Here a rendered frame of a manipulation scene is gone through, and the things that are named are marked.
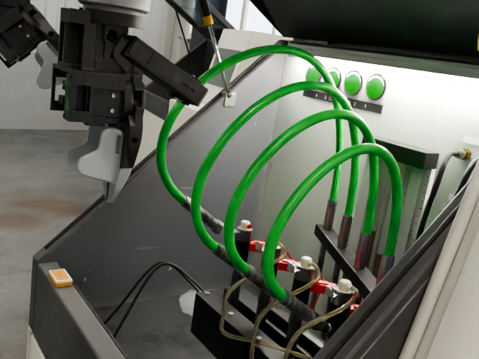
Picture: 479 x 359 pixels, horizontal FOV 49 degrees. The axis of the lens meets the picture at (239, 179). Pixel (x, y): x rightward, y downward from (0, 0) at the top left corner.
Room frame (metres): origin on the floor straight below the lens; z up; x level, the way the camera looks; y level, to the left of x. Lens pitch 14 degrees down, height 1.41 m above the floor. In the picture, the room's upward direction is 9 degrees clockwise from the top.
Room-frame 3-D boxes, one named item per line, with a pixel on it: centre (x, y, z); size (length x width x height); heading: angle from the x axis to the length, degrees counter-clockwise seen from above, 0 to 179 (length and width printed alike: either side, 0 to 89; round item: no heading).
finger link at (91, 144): (0.60, 0.17, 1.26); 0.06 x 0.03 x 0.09; 126
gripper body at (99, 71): (0.58, 0.17, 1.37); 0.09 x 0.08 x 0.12; 126
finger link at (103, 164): (0.57, 0.15, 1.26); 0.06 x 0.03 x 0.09; 126
